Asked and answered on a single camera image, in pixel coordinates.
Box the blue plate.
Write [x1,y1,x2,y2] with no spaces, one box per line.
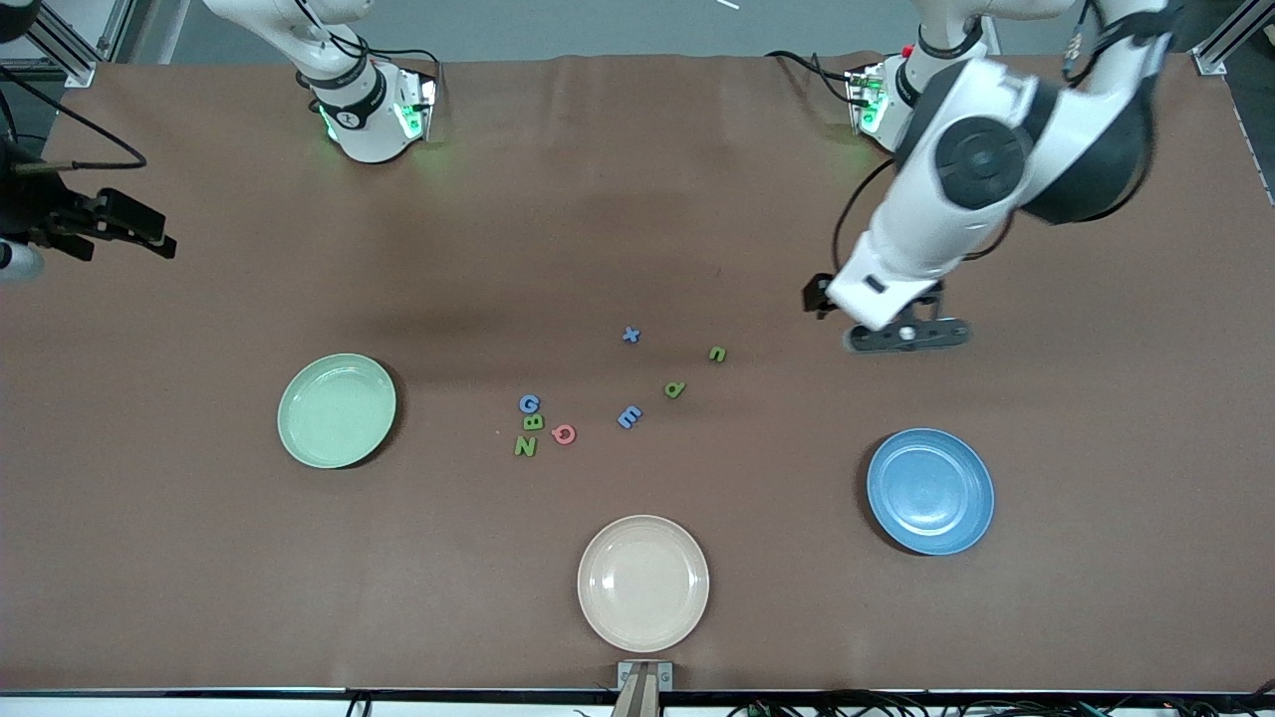
[866,428,995,557]

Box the light green plate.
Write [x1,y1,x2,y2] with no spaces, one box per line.
[277,354,397,470]

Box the beige plate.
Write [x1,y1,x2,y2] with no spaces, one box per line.
[577,514,710,654]

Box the brown table cover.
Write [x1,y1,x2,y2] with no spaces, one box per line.
[0,52,1275,695]

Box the aluminium frame profile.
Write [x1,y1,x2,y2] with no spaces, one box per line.
[20,0,137,89]
[1190,0,1275,77]

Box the black left base cable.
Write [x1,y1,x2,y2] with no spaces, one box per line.
[765,50,860,106]

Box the black base cable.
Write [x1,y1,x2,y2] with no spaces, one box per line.
[765,50,860,106]
[344,40,444,76]

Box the black right base cable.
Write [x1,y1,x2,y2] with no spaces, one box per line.
[344,40,444,76]

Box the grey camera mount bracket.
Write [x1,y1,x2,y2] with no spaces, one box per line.
[617,660,674,717]

